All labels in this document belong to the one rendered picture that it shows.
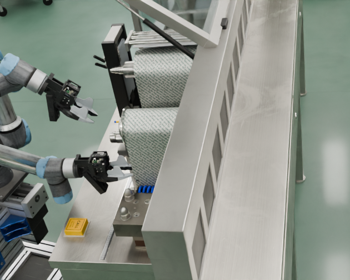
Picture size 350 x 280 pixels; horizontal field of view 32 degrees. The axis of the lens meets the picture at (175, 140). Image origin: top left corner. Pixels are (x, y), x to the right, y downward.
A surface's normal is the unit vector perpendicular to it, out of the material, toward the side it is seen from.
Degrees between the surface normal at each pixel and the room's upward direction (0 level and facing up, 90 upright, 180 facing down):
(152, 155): 90
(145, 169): 90
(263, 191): 0
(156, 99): 92
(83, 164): 90
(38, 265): 0
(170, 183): 0
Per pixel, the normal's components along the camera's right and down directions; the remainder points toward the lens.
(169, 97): -0.18, 0.63
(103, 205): -0.15, -0.79
